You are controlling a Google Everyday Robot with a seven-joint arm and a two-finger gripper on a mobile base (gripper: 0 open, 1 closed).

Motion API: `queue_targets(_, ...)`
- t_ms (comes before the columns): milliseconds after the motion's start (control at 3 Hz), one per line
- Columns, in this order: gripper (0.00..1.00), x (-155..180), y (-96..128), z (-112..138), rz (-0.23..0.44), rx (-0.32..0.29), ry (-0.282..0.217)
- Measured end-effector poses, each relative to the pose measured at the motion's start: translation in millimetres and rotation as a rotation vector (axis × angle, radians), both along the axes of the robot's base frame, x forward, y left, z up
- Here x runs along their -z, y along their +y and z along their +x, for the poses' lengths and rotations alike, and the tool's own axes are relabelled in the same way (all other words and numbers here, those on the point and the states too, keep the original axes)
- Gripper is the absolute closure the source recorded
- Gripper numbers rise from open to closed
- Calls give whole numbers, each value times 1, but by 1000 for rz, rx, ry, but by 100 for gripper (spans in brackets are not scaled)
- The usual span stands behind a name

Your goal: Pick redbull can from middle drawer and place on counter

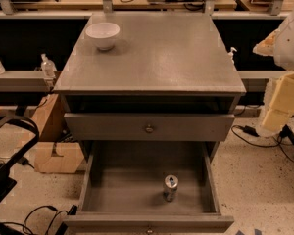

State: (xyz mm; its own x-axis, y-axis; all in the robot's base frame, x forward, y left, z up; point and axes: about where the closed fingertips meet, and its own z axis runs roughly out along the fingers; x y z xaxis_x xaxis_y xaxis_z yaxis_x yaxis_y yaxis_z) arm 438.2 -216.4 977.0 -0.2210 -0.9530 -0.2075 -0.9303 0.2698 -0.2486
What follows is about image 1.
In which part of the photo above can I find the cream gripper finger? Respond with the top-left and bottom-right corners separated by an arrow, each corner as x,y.
261,71 -> 294,133
253,30 -> 278,57

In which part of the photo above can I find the silver blue redbull can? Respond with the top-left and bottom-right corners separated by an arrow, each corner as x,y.
163,174 -> 178,202

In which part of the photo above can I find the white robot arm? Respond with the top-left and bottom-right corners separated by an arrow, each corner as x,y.
253,10 -> 294,137

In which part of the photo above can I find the grey drawer cabinet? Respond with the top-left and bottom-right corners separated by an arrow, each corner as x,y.
55,12 -> 246,155

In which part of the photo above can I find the open grey middle drawer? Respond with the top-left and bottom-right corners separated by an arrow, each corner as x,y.
65,141 -> 234,234

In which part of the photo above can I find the closed grey top drawer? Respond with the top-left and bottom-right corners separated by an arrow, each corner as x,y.
65,113 -> 234,141

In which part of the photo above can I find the white pump bottle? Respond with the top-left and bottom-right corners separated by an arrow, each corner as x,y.
227,47 -> 237,63

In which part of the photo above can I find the white ceramic bowl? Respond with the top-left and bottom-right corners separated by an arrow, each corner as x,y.
85,23 -> 121,51

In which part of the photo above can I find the clear pump bottle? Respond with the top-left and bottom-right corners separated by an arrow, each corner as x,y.
41,54 -> 56,77

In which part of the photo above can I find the cardboard box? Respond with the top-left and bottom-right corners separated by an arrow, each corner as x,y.
34,142 -> 84,173

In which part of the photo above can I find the wooden block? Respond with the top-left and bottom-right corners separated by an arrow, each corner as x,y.
31,94 -> 66,142

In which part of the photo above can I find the black power adapter cable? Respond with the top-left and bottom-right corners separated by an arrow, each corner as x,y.
230,124 -> 294,163

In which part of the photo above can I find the black floor cable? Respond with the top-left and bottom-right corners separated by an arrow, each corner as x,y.
0,205 -> 78,235

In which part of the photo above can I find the black chair frame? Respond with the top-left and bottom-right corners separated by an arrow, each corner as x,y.
0,115 -> 40,213

